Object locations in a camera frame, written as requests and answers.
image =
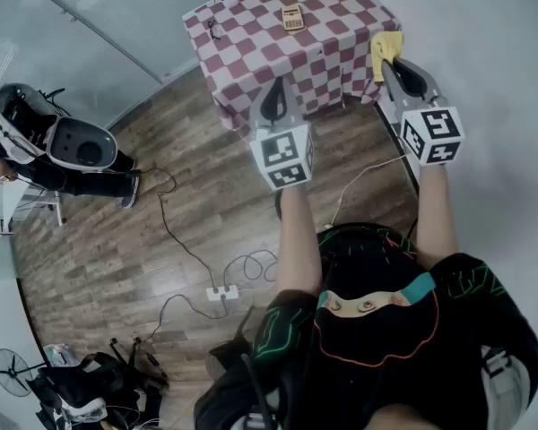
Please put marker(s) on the white power strip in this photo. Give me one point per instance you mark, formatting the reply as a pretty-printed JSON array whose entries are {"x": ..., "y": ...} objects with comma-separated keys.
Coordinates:
[{"x": 222, "y": 293}]

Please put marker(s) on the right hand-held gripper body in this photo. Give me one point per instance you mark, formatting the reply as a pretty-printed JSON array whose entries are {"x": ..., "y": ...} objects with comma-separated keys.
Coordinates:
[{"x": 432, "y": 135}]

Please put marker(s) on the red white checkered tablecloth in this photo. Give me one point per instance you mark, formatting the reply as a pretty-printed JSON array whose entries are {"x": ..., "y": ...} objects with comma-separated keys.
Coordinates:
[{"x": 255, "y": 56}]

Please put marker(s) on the white shelf unit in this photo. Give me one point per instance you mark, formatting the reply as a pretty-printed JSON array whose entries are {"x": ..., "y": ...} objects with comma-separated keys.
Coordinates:
[{"x": 22, "y": 204}]

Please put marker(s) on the black metal stand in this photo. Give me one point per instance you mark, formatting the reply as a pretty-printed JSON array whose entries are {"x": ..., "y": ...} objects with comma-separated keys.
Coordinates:
[{"x": 231, "y": 352}]

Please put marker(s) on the yellow cloth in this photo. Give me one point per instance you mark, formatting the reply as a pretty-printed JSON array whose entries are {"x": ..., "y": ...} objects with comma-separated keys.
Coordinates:
[{"x": 383, "y": 47}]

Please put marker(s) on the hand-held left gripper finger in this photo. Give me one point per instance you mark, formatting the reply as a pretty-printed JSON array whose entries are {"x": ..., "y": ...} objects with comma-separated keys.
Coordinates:
[
  {"x": 293, "y": 108},
  {"x": 261, "y": 105}
]

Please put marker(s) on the person's black printed shirt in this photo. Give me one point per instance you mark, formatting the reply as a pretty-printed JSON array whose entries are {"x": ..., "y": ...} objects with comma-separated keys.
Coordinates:
[{"x": 385, "y": 338}]

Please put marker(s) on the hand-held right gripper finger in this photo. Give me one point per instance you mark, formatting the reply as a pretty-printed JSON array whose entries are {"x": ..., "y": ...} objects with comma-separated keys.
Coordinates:
[
  {"x": 426, "y": 83},
  {"x": 393, "y": 90}
]

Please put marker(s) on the person's right forearm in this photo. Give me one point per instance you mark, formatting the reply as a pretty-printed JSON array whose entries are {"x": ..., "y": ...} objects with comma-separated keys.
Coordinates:
[{"x": 435, "y": 213}]

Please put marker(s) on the orange calculator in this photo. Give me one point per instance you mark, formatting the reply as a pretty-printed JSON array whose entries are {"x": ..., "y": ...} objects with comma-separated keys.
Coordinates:
[{"x": 292, "y": 18}]

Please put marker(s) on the black eyeglasses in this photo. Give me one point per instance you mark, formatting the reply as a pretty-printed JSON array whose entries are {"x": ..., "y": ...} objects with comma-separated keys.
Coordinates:
[{"x": 214, "y": 29}]

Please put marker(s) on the person's left forearm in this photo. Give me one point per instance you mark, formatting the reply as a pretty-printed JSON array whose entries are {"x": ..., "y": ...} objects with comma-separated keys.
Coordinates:
[{"x": 298, "y": 240}]

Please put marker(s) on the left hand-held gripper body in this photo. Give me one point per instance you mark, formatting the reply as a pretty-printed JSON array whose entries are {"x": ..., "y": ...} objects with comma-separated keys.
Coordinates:
[{"x": 282, "y": 155}]

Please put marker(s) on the black office chair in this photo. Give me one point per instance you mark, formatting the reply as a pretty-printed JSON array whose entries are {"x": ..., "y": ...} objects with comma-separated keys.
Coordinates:
[{"x": 94, "y": 383}]

